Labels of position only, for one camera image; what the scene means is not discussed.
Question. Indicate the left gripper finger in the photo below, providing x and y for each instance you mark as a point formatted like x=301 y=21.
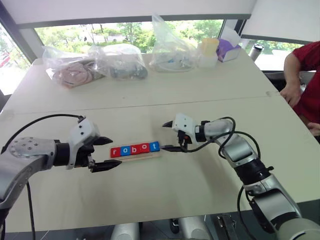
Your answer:
x=102 y=140
x=105 y=165

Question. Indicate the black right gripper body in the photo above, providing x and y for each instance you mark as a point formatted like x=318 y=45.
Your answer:
x=183 y=141

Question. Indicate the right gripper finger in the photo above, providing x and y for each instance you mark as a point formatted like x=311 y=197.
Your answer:
x=172 y=148
x=169 y=125

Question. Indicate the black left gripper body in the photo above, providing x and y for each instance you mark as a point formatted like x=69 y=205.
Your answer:
x=83 y=157

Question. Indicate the red letter tile r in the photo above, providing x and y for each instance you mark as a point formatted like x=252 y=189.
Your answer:
x=115 y=152

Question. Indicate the blue letter tile t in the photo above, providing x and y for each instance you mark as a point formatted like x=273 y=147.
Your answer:
x=154 y=146

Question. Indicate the blue letter tile o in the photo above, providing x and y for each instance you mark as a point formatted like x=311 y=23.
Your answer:
x=125 y=151

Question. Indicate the red letter tile o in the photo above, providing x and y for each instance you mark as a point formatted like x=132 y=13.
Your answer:
x=144 y=148

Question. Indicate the wooden letter tile holder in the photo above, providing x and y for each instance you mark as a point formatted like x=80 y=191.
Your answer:
x=140 y=157

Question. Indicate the red letter tile b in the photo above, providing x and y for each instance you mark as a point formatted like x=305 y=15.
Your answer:
x=135 y=149

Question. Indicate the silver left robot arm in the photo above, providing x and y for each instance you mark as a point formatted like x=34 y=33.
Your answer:
x=22 y=160

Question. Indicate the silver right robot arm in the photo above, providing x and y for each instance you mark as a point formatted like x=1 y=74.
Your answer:
x=240 y=150

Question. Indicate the silver rounded robot leg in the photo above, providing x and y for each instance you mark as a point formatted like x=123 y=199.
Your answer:
x=125 y=231
x=193 y=228

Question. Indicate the person's right hand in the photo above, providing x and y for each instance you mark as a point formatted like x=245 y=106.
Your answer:
x=291 y=95

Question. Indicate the person's left hand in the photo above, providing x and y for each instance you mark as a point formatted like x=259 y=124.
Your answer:
x=315 y=128

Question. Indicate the plastic bag with pink cloth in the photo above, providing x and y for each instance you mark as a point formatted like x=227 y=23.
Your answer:
x=72 y=73

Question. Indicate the translucent white plastic container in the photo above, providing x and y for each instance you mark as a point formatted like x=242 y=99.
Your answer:
x=207 y=61

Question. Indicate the plastic bag with grey items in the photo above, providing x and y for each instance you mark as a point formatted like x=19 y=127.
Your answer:
x=122 y=65

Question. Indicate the small black rounded part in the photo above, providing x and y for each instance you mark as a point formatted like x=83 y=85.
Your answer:
x=174 y=226

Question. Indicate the pale yellow plastic cup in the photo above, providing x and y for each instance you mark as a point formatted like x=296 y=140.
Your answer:
x=210 y=46

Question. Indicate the purple tissue box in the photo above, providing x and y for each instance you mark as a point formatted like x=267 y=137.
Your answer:
x=227 y=51

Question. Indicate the silver travel tumbler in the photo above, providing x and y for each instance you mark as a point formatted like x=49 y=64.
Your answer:
x=256 y=51

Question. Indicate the wide white roller blind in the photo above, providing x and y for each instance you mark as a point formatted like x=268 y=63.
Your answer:
x=130 y=8

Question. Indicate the person in red shirt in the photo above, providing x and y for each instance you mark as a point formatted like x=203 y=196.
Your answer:
x=311 y=82

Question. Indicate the narrow white roller blind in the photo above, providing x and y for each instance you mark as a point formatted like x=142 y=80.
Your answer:
x=285 y=17

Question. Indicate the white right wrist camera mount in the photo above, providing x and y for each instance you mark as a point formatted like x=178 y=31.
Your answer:
x=183 y=123

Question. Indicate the grey metal bracket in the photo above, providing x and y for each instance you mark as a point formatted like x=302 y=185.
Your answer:
x=226 y=227

